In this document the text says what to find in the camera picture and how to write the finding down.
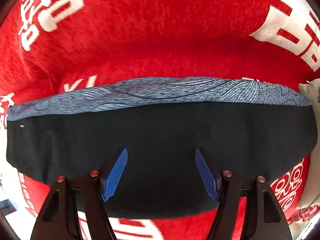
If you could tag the red blanket with white characters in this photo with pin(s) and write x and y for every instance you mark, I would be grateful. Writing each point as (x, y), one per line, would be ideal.
(51, 47)

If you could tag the black pants with patterned waistband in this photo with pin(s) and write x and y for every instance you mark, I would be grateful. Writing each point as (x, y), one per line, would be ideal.
(248, 127)

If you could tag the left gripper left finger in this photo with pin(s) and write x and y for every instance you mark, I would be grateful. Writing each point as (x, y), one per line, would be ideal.
(58, 217)

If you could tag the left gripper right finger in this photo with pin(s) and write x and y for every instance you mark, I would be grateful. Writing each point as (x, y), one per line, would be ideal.
(263, 216)

